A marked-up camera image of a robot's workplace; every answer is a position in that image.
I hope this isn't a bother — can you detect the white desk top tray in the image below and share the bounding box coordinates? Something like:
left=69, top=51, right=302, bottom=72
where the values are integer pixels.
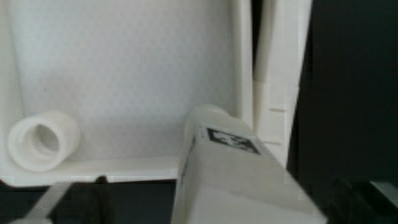
left=0, top=0, right=252, bottom=186

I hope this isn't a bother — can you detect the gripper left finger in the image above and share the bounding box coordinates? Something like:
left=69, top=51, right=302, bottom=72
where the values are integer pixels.
left=11, top=175, right=117, bottom=224

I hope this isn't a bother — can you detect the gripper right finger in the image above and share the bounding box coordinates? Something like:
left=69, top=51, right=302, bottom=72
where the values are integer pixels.
left=327, top=179, right=398, bottom=224

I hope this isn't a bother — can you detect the white front fence bar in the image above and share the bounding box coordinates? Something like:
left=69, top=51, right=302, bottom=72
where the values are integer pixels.
left=254, top=0, right=313, bottom=165

